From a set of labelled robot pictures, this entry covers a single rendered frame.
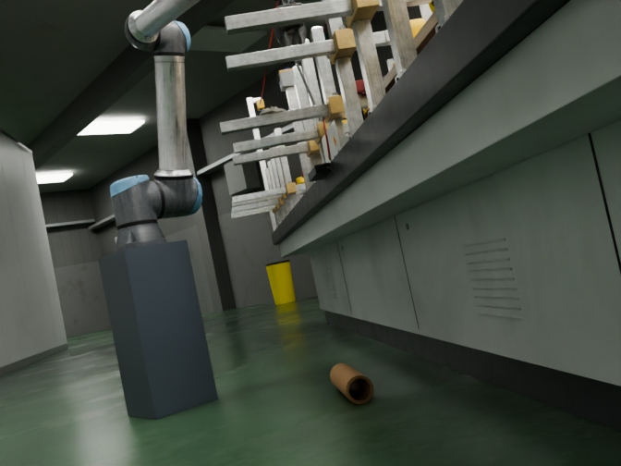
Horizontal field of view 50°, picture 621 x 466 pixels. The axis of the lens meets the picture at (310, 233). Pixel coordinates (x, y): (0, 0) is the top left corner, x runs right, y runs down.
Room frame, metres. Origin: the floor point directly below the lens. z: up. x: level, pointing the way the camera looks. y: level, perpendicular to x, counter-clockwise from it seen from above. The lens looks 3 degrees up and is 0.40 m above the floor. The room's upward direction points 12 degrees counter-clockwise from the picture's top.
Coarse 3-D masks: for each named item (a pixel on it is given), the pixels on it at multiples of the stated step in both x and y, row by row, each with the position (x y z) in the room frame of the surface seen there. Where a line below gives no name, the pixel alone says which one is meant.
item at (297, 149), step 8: (296, 144) 2.41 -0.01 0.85; (304, 144) 2.41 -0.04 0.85; (256, 152) 2.39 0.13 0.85; (264, 152) 2.39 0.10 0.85; (272, 152) 2.40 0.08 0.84; (280, 152) 2.40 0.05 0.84; (288, 152) 2.40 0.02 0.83; (296, 152) 2.41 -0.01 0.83; (304, 152) 2.43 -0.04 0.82; (240, 160) 2.38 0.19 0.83; (248, 160) 2.38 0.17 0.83; (256, 160) 2.39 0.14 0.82
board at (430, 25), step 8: (432, 16) 1.46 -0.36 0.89; (424, 24) 1.52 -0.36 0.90; (432, 24) 1.47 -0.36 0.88; (424, 32) 1.53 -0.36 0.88; (432, 32) 1.51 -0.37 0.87; (416, 40) 1.59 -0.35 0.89; (424, 40) 1.55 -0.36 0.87; (416, 48) 1.60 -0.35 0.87; (392, 72) 1.83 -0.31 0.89; (384, 80) 1.92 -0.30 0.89; (392, 80) 1.86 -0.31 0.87; (384, 88) 1.93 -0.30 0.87; (368, 104) 2.16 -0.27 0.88
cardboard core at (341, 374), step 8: (336, 368) 2.13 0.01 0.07; (344, 368) 2.07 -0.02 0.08; (352, 368) 2.06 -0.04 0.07; (336, 376) 2.06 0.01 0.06; (344, 376) 1.97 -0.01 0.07; (352, 376) 1.90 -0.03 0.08; (360, 376) 1.90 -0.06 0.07; (336, 384) 2.05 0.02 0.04; (344, 384) 1.92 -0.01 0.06; (352, 384) 2.14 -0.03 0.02; (360, 384) 2.04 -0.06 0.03; (368, 384) 1.92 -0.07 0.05; (344, 392) 1.93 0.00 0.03; (352, 392) 2.04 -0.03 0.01; (360, 392) 1.99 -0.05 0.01; (368, 392) 1.92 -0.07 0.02; (352, 400) 1.89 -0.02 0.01; (360, 400) 1.90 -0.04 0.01; (368, 400) 1.90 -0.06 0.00
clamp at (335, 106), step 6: (336, 96) 1.89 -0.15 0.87; (330, 102) 1.88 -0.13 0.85; (336, 102) 1.89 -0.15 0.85; (342, 102) 1.89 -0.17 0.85; (330, 108) 1.89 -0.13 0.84; (336, 108) 1.89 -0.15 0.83; (342, 108) 1.89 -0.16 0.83; (330, 114) 1.90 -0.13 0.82; (336, 114) 1.90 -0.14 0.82; (342, 114) 1.92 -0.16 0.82
